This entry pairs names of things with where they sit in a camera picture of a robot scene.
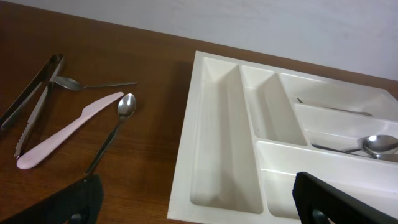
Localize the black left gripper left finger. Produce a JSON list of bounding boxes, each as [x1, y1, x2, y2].
[[1, 175, 104, 224]]

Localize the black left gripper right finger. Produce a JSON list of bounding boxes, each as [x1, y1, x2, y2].
[[292, 172, 397, 224]]

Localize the pink plastic knife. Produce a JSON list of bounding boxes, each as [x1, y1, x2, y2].
[[16, 92, 124, 169]]

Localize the large steel spoon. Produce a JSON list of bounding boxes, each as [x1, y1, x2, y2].
[[312, 144, 397, 163]]

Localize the steel fork diagonal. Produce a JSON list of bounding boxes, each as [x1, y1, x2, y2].
[[297, 98, 372, 117]]

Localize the small steel teaspoon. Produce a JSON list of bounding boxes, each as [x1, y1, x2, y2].
[[85, 93, 136, 175]]

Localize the steel kitchen tongs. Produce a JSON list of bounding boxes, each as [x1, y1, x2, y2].
[[1, 54, 65, 159]]

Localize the white plastic cutlery tray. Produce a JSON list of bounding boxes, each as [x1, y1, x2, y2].
[[167, 52, 397, 223]]

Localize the small steel teaspoon angled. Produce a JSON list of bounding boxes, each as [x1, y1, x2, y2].
[[53, 77, 137, 91]]

